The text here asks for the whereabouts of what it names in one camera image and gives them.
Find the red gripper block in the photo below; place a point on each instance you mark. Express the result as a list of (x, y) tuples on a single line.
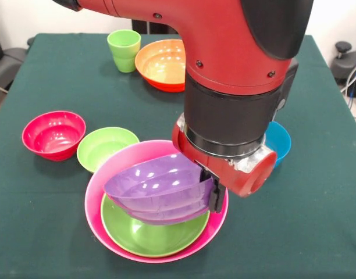
[(236, 180)]

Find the purple plastic bowl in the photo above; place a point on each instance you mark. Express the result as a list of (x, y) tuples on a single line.
[(154, 189)]

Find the blue plastic bowl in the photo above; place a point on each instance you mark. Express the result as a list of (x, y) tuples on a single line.
[(278, 142)]

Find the large green plastic bowl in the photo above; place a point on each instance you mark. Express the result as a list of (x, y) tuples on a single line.
[(149, 238)]

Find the pink plastic bowl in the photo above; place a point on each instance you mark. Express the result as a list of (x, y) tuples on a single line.
[(122, 157)]

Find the small green plastic bowl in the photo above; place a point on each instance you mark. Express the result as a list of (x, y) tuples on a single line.
[(99, 148)]

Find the orange plastic bowl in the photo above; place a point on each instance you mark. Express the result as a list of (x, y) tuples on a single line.
[(163, 67)]

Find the green plastic cup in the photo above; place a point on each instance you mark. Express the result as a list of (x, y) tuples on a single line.
[(124, 52)]

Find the red plastic bowl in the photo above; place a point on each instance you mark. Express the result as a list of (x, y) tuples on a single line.
[(53, 136)]

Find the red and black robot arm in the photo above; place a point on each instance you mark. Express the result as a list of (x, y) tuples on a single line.
[(239, 58)]

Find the dark green tablecloth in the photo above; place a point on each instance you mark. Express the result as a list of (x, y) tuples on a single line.
[(50, 218)]

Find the black cabinet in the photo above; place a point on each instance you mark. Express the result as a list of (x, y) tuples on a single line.
[(149, 27)]

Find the black chair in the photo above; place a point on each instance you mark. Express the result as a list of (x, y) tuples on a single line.
[(9, 64)]

